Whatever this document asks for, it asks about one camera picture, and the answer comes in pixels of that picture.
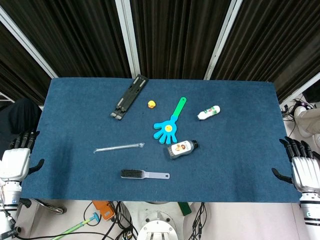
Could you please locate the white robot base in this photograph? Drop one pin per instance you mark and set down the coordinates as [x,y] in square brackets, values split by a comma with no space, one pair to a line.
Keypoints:
[160,222]

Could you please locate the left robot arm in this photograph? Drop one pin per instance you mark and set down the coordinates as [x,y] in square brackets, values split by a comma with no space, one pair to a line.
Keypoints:
[8,200]

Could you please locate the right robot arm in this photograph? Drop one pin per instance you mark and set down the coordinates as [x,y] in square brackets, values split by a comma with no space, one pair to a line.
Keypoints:
[311,215]

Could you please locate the grey brush with black bristles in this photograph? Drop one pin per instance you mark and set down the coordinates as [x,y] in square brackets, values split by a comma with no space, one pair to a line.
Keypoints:
[143,174]

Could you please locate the white bottle with green label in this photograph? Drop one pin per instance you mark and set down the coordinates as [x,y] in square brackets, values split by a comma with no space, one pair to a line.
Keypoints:
[209,112]

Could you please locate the grey bottle with black cap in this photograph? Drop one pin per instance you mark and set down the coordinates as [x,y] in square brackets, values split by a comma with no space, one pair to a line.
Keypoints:
[180,149]

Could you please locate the blue hand clapper toy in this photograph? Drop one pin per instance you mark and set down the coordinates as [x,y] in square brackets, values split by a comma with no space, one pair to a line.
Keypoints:
[170,123]

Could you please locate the black folding laptop stand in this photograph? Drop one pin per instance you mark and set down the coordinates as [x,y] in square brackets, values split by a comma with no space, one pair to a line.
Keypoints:
[128,96]

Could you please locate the small yellow rubber duck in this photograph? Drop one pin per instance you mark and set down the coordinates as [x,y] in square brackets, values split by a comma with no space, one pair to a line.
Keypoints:
[151,104]

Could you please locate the clear plastic stick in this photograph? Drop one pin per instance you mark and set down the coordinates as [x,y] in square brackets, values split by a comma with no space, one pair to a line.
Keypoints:
[119,147]

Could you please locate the dark green flat board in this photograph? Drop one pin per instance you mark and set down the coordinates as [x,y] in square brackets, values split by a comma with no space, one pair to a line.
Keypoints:
[184,208]

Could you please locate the green and blue tool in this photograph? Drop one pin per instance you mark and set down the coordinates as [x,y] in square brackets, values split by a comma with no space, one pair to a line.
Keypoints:
[77,226]

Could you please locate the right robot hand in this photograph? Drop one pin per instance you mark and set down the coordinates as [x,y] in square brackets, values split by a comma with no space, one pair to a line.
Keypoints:
[303,168]

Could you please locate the blue felt table mat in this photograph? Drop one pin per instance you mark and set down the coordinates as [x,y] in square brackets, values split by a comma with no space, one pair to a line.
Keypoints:
[160,140]

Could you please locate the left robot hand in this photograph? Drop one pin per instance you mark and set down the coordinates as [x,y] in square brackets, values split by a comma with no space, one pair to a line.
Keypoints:
[15,162]

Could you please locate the person's beige trouser leg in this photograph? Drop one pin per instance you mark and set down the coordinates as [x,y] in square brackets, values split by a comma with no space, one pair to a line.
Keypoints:
[308,120]

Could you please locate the black office chair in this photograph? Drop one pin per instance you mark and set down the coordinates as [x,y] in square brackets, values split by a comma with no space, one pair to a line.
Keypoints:
[17,120]

